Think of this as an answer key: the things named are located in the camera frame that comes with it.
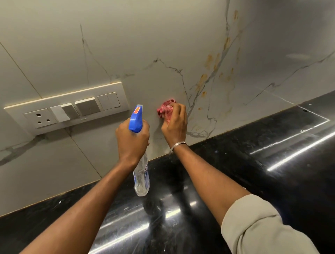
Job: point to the clear spray bottle blue nozzle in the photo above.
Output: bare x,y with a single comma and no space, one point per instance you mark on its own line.
136,120

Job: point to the white switch panel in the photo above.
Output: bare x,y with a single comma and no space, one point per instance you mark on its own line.
68,110

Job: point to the silver bangle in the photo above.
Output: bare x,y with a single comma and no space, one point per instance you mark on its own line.
179,144

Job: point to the person's right hand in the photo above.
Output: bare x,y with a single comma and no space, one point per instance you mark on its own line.
175,128

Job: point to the white shirt sleeve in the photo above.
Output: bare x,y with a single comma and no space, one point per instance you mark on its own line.
264,227

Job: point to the person's left forearm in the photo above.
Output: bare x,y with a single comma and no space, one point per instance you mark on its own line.
78,212

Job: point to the pink checked cleaning cloth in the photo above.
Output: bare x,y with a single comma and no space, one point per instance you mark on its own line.
165,108

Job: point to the person's right forearm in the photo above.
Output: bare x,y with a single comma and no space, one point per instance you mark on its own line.
209,183

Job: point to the person's left hand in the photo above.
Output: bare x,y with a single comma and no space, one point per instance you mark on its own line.
132,144

